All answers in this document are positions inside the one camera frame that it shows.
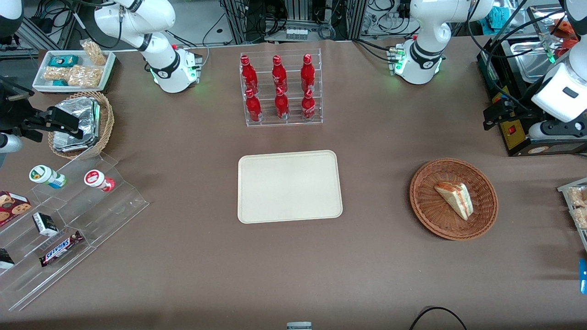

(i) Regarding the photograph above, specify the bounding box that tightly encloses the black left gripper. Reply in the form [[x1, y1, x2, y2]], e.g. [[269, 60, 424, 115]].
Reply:
[[483, 98, 535, 132]]

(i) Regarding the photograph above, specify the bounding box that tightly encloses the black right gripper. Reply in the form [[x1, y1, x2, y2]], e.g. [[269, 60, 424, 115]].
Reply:
[[0, 99, 85, 141]]

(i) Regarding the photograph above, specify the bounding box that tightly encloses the triangle sandwich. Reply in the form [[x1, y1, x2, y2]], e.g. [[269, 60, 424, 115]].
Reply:
[[434, 182, 474, 221]]

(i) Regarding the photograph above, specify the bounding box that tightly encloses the deep tan wicker basket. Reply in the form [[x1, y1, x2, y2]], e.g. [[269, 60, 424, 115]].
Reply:
[[48, 91, 115, 160]]

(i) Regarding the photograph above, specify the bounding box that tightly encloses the white rectangular snack tray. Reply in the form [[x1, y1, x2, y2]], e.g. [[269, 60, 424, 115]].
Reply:
[[32, 49, 116, 94]]

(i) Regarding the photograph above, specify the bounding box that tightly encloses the round brown wicker basket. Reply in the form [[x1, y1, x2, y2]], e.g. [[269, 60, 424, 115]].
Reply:
[[410, 158, 499, 241]]

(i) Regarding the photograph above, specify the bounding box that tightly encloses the grey tray with snacks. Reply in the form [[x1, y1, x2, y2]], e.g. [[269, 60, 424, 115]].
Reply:
[[557, 178, 587, 253]]

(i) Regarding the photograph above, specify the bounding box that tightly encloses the beige rectangular serving tray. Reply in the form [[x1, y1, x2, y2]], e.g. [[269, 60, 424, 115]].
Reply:
[[237, 150, 343, 224]]

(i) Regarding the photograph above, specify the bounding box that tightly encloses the foil wrapped food pack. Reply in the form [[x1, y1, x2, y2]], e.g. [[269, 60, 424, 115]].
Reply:
[[52, 132, 94, 153], [54, 97, 101, 138]]

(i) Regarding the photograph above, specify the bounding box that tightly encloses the black food warmer cabinet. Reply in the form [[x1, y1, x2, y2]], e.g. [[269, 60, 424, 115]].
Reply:
[[477, 5, 587, 158]]

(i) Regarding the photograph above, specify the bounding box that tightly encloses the clear wrapped rice cracker pack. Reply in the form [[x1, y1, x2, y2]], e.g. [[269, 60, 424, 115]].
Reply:
[[44, 66, 70, 82], [68, 65, 102, 88]]

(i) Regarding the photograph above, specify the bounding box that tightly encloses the green lid yogurt cup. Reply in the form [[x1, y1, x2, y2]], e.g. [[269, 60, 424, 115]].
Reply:
[[29, 165, 67, 189]]

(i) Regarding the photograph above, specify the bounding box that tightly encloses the steel warmer pan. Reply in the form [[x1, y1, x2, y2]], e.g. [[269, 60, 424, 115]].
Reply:
[[516, 41, 558, 84]]

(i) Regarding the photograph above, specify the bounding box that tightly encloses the teal snack box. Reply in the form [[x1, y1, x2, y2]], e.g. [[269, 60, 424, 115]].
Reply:
[[49, 55, 79, 68]]

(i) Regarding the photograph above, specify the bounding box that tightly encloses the red lid yogurt cup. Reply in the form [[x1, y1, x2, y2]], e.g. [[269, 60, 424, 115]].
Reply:
[[84, 170, 116, 193]]

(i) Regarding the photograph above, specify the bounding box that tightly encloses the clear bag of puffed snacks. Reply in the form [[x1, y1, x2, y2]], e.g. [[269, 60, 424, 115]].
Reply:
[[80, 39, 107, 66]]

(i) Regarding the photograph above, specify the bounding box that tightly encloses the red chocolate chip cookie box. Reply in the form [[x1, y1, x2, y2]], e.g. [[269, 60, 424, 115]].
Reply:
[[0, 190, 33, 228]]

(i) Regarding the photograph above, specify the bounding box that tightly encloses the teal cloth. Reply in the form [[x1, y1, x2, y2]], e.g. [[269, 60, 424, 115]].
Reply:
[[487, 6, 518, 29]]

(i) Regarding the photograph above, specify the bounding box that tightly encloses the small black white carton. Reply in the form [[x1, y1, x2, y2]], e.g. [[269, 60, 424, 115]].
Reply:
[[32, 212, 59, 237]]

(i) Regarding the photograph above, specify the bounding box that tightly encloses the clear acrylic stepped display stand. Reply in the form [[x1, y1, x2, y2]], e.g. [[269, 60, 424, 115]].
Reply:
[[0, 151, 150, 312]]

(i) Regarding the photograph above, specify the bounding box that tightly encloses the orange fried food piece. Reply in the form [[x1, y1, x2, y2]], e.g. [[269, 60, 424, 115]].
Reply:
[[553, 18, 575, 51]]

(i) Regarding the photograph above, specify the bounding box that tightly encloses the Snickers chocolate bar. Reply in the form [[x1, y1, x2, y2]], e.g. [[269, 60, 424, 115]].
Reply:
[[39, 231, 85, 268]]

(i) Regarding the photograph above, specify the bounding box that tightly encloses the red cola bottle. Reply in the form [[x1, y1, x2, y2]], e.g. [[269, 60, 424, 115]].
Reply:
[[274, 86, 290, 121], [301, 88, 317, 121], [241, 55, 259, 94], [245, 88, 263, 122], [301, 54, 316, 92], [272, 55, 288, 92]]

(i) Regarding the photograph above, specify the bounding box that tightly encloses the clear acrylic bottle rack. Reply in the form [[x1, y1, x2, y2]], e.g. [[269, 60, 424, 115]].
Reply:
[[239, 48, 324, 128]]

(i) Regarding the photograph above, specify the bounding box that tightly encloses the brown table cover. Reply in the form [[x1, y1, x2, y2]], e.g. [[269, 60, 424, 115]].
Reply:
[[0, 36, 587, 330]]

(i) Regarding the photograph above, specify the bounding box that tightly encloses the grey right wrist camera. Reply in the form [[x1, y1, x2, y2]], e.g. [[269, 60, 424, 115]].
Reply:
[[0, 133, 23, 154]]

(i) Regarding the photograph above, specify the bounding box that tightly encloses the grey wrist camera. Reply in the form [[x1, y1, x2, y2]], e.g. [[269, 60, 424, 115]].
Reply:
[[0, 133, 23, 154], [527, 121, 587, 141]]

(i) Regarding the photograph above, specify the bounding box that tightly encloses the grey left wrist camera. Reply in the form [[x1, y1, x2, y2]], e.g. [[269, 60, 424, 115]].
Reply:
[[527, 121, 587, 141]]

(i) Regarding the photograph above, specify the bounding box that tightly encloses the aluminium frame rack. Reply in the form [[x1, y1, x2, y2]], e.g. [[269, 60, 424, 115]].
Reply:
[[220, 0, 370, 43]]

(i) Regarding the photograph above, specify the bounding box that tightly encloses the black floor cable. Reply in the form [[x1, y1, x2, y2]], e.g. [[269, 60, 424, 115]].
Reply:
[[408, 306, 468, 330]]

